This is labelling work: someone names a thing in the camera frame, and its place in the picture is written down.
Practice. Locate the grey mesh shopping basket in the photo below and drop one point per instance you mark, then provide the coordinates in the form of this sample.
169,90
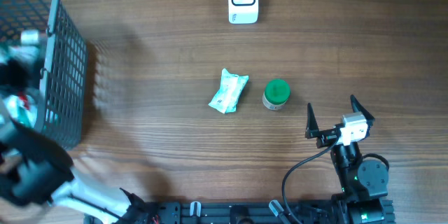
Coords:
61,76

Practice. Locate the green lid jar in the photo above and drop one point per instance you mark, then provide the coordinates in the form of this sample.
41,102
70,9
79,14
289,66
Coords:
276,94

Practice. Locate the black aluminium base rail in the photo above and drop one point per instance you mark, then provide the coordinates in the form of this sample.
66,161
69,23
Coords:
308,211

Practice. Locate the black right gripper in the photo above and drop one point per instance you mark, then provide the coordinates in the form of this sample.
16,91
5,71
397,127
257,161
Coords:
326,137

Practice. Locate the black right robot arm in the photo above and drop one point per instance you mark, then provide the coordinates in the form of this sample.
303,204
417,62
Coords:
363,177

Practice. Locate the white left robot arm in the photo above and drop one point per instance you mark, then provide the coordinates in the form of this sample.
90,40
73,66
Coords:
46,175

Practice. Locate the mint flushable wipes pack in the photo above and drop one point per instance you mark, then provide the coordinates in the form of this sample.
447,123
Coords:
227,97

